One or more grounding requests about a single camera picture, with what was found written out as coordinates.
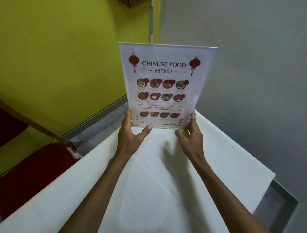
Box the person's left hand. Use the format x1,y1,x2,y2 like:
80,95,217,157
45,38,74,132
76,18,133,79
116,108,153,158

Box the person's right hand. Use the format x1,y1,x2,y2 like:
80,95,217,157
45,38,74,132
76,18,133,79
175,112,204,162

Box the clear acrylic menu stand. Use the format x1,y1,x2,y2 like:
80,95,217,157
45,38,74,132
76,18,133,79
118,42,219,131

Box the person's left forearm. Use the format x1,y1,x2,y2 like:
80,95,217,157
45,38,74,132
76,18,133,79
58,150,136,233

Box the person's right forearm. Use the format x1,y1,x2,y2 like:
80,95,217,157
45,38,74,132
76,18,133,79
189,152,270,233

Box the white tablecloth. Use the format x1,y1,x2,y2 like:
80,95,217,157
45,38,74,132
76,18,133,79
0,109,276,233

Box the red cushioned chair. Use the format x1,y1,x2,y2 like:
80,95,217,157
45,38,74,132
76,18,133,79
0,99,83,221

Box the white wall conduit pipe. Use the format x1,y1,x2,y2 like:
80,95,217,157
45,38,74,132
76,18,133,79
149,0,154,44

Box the brown wooden wall shelf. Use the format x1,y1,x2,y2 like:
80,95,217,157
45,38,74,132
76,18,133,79
118,0,141,9

